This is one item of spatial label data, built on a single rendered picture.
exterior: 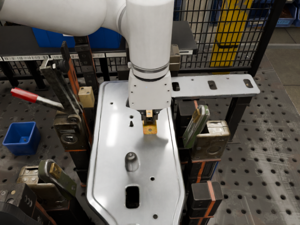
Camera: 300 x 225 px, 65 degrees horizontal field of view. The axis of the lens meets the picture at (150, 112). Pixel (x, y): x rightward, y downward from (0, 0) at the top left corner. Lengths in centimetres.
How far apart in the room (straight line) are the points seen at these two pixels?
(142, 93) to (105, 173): 21
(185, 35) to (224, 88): 30
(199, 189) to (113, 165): 21
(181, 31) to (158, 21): 59
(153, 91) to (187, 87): 26
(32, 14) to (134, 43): 20
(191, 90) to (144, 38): 37
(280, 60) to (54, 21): 279
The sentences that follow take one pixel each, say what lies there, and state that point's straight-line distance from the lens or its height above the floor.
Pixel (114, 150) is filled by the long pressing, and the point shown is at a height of 100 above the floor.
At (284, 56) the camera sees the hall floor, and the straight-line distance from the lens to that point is 307.
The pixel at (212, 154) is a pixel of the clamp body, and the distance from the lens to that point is 67.
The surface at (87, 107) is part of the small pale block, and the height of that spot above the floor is 101.
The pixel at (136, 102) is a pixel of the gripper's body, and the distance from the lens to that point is 55.
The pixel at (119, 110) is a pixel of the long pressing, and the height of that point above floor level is 100.
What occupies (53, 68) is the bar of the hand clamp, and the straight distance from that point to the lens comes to 54.
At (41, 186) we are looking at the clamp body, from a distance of 53.
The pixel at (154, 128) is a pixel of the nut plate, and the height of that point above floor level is 101.
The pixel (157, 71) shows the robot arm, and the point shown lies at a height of 121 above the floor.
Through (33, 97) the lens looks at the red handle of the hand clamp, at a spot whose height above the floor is 113.
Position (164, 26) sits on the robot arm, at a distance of 43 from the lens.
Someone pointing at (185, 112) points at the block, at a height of 98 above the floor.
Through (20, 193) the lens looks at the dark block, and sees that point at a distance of 47.
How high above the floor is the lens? 150
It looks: 47 degrees down
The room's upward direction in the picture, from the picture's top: straight up
